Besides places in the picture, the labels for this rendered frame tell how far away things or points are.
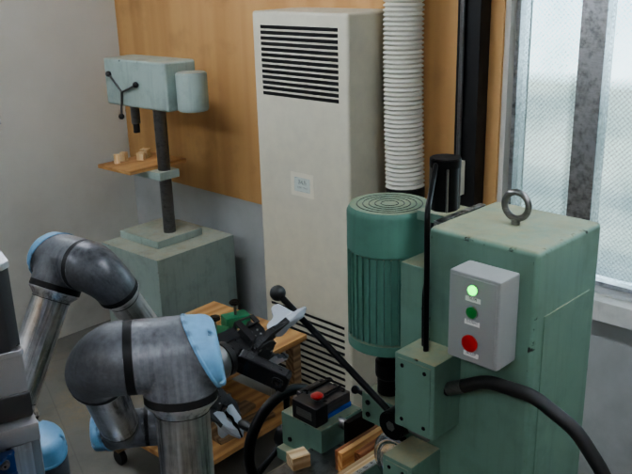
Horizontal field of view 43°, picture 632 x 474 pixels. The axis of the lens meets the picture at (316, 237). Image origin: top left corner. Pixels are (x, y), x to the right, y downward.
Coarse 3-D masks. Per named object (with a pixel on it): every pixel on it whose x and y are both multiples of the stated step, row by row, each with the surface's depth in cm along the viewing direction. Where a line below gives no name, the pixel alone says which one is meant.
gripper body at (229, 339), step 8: (240, 320) 167; (256, 320) 169; (232, 328) 167; (240, 328) 166; (248, 328) 166; (256, 328) 168; (224, 336) 165; (232, 336) 166; (240, 336) 166; (248, 336) 164; (256, 336) 167; (224, 344) 161; (232, 344) 165; (240, 344) 165; (248, 344) 165; (256, 344) 164; (264, 344) 164; (272, 344) 166; (232, 352) 160; (240, 352) 164; (256, 352) 164; (264, 352) 166; (272, 352) 168; (232, 360) 159; (232, 368) 160
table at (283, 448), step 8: (280, 448) 193; (288, 448) 193; (336, 448) 187; (280, 456) 193; (312, 456) 184; (320, 456) 184; (328, 456) 184; (312, 464) 181; (320, 464) 181; (328, 464) 181; (272, 472) 179; (280, 472) 179; (288, 472) 178; (296, 472) 178; (304, 472) 178; (312, 472) 178; (320, 472) 178; (328, 472) 178; (336, 472) 178
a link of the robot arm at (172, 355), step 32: (128, 320) 123; (160, 320) 123; (192, 320) 123; (128, 352) 118; (160, 352) 119; (192, 352) 119; (128, 384) 119; (160, 384) 120; (192, 384) 120; (224, 384) 124; (160, 416) 122; (192, 416) 122; (160, 448) 125; (192, 448) 124
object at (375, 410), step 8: (376, 384) 181; (376, 392) 177; (368, 400) 177; (384, 400) 174; (392, 400) 174; (368, 408) 178; (376, 408) 176; (368, 416) 178; (376, 416) 177; (376, 424) 177
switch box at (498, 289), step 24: (480, 264) 136; (456, 288) 134; (480, 288) 131; (504, 288) 129; (456, 312) 135; (480, 312) 132; (504, 312) 131; (456, 336) 137; (480, 336) 133; (504, 336) 132; (480, 360) 134; (504, 360) 134
